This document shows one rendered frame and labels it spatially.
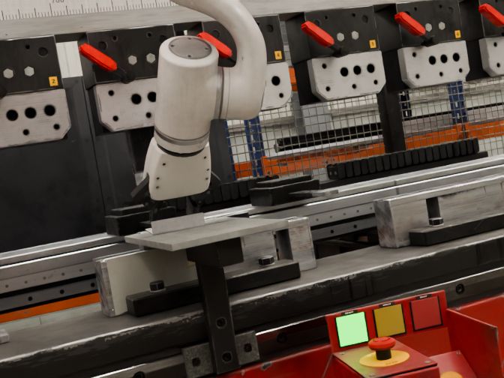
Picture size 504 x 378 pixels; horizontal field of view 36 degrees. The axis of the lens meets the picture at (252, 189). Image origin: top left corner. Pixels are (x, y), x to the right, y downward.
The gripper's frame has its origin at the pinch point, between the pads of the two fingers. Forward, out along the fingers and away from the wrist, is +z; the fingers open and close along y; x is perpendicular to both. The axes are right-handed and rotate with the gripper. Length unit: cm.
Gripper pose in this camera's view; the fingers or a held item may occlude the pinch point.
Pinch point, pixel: (174, 214)
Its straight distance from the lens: 130.0
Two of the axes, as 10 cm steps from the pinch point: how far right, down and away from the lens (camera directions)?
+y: -9.1, 1.7, -3.9
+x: 4.0, 6.3, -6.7
